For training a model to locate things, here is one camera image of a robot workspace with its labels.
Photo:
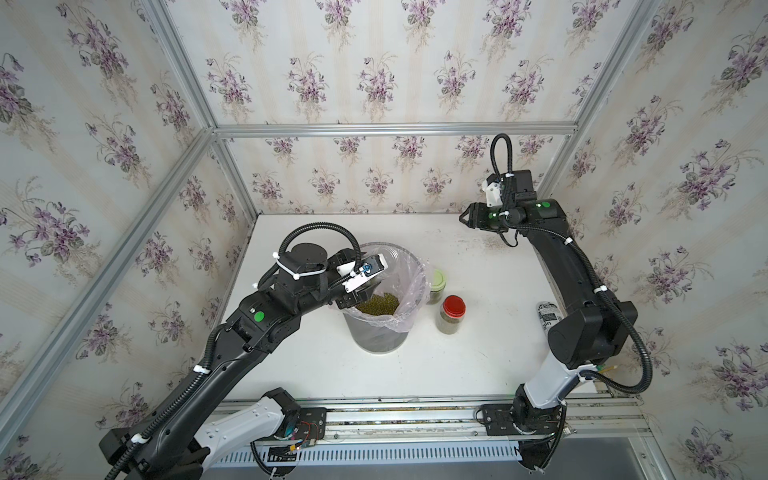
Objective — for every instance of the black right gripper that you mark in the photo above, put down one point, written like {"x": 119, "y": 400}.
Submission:
{"x": 477, "y": 215}

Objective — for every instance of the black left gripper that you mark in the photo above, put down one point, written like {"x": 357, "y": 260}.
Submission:
{"x": 352, "y": 297}

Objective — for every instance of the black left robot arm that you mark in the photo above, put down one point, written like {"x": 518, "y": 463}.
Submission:
{"x": 317, "y": 264}

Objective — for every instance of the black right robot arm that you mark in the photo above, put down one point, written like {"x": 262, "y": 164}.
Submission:
{"x": 596, "y": 324}

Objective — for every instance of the green mung beans pile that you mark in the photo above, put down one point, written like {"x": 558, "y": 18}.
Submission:
{"x": 379, "y": 305}

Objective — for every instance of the mesh bin with pink bag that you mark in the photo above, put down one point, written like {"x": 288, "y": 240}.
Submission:
{"x": 409, "y": 279}

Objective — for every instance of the green lid bean jar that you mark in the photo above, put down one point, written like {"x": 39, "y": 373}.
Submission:
{"x": 437, "y": 287}

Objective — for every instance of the red lid bean jar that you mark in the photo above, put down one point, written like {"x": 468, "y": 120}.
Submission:
{"x": 451, "y": 314}

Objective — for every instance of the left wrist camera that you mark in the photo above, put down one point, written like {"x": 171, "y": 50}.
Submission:
{"x": 366, "y": 275}

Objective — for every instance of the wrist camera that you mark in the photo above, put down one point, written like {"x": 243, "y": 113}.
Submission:
{"x": 491, "y": 187}
{"x": 366, "y": 275}

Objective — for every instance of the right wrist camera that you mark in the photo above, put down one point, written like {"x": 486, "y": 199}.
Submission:
{"x": 491, "y": 187}

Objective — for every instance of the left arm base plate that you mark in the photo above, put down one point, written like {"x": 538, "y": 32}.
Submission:
{"x": 304, "y": 427}

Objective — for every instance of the white slotted cable duct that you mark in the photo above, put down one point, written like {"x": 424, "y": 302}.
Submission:
{"x": 378, "y": 454}

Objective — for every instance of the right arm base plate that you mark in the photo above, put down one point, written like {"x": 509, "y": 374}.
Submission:
{"x": 508, "y": 419}

